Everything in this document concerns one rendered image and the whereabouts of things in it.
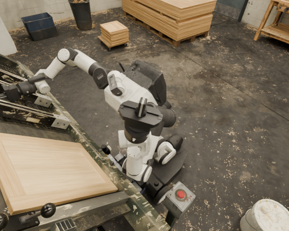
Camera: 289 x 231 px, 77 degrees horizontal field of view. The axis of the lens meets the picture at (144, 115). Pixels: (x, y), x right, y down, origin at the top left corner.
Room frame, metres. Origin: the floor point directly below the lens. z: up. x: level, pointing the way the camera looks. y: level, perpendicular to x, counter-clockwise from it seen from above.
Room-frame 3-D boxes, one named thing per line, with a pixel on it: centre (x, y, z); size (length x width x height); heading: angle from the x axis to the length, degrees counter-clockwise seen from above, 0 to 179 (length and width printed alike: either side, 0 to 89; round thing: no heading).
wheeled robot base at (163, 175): (1.00, -0.17, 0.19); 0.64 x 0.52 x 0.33; 133
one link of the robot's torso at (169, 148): (1.02, -0.20, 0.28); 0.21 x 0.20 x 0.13; 133
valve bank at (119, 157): (0.63, 0.15, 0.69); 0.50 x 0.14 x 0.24; 43
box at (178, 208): (0.35, -0.20, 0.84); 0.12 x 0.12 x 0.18; 43
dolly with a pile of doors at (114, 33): (4.05, 0.71, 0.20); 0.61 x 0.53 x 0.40; 34
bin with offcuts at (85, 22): (5.02, 1.59, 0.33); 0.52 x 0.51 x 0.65; 34
